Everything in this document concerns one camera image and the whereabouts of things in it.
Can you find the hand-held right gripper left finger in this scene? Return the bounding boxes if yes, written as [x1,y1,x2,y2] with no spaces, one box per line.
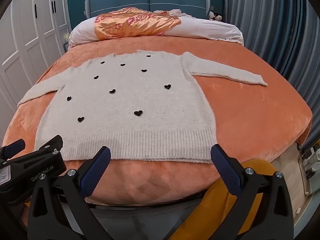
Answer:
[27,146,113,240]

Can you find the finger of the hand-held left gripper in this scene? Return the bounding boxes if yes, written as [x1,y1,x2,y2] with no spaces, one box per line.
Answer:
[0,139,26,161]
[34,134,63,153]

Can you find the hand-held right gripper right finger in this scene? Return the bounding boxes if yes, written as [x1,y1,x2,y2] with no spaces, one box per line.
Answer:
[210,144,295,240]

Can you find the white sweater with black hearts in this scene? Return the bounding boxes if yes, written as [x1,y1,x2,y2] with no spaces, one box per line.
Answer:
[17,50,268,164]

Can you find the person's yellow pants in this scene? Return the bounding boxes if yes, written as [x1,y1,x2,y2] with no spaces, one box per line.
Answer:
[172,160,275,240]

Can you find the orange plush blanket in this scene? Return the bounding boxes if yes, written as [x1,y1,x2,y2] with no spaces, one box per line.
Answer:
[0,39,313,233]

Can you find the light wooden bed platform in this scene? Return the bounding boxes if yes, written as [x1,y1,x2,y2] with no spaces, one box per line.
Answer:
[270,142,320,230]

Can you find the grey bed base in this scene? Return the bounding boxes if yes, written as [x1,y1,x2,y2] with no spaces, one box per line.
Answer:
[57,190,208,222]

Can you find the white wardrobe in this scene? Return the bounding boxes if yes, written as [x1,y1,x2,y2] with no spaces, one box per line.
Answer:
[0,0,72,112]

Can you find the orange floral satin cloth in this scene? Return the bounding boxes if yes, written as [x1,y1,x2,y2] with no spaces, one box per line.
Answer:
[94,7,181,40]

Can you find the white pillow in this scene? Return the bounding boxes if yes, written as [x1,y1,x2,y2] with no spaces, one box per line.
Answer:
[69,11,244,48]

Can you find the grey-blue curtain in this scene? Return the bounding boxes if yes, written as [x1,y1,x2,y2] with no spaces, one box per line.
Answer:
[224,0,320,150]

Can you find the blue upholstered headboard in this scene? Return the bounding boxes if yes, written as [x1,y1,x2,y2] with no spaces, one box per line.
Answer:
[85,0,210,20]

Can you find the pale pink cloth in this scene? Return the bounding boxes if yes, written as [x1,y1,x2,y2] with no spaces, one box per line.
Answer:
[154,9,198,18]

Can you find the white cables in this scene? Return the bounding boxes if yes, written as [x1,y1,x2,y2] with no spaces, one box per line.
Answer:
[301,147,320,178]

